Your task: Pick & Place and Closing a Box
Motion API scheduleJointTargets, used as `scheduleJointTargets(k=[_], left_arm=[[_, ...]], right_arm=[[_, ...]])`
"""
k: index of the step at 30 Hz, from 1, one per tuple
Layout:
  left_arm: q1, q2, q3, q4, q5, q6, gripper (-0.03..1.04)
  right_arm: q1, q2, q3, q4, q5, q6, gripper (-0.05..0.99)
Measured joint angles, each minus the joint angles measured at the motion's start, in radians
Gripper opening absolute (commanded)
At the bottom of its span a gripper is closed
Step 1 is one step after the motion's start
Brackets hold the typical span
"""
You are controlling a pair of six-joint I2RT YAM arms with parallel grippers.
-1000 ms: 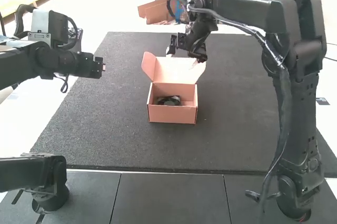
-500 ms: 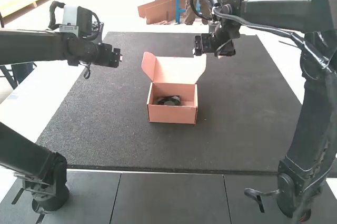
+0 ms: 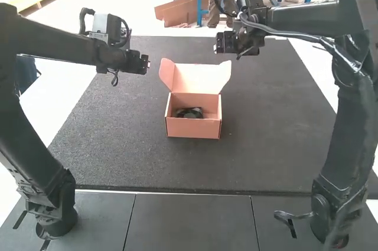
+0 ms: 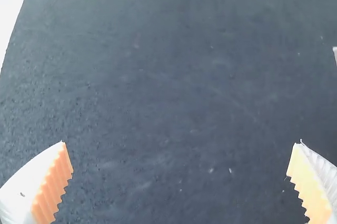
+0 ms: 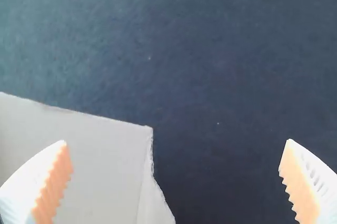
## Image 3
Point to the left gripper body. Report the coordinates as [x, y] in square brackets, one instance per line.
[137, 62]

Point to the black square fan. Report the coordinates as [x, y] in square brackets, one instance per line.
[189, 112]

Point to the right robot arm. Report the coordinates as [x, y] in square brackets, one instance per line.
[351, 115]

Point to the dark base panel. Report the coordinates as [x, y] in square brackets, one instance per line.
[192, 221]
[283, 233]
[97, 221]

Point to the black mat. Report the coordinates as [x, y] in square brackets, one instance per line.
[118, 133]

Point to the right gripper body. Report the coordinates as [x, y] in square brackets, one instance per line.
[236, 42]

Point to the cardboard box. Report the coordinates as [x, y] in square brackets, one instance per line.
[193, 128]

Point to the flat cardboard sheet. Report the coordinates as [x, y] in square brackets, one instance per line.
[177, 10]

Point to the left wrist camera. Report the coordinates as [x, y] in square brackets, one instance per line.
[103, 28]

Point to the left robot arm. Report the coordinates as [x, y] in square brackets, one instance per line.
[32, 41]

